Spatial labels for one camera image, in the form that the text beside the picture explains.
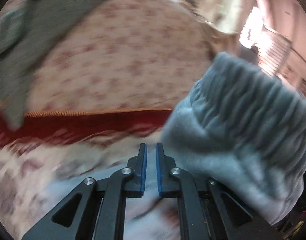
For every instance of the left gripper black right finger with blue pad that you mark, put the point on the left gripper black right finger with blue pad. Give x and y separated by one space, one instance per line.
206 208

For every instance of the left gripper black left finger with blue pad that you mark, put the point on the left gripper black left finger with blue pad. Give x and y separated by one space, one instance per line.
95 209

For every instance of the light grey fleece pant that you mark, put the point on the light grey fleece pant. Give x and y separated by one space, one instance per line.
245 130

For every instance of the red cream floral blanket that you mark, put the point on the red cream floral blanket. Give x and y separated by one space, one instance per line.
52 153

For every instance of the white window grille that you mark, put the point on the white window grille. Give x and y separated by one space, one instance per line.
273 49

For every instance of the grey-green fuzzy cardigan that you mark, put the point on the grey-green fuzzy cardigan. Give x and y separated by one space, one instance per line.
27 35

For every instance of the beige curtain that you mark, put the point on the beige curtain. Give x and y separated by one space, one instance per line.
226 16

